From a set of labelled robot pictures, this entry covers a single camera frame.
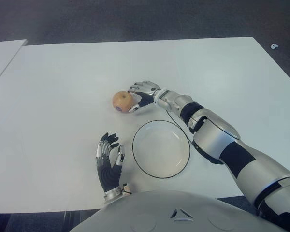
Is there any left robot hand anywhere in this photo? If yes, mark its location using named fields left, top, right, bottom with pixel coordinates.
left=95, top=132, right=125, bottom=195

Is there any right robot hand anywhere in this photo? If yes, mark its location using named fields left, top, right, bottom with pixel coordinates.
left=128, top=80, right=161, bottom=114

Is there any apple with blue sticker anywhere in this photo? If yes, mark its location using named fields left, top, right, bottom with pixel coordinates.
left=112, top=90, right=133, bottom=114

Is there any white plate black rim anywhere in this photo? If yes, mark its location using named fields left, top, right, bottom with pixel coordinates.
left=132, top=120, right=191, bottom=179

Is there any grey robot torso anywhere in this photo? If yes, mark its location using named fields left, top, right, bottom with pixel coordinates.
left=72, top=190, right=288, bottom=232

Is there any neighbouring white table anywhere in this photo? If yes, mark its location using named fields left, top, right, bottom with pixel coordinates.
left=0, top=39, right=28, bottom=89

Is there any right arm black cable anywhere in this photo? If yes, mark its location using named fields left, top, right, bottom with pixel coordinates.
left=166, top=110, right=196, bottom=145

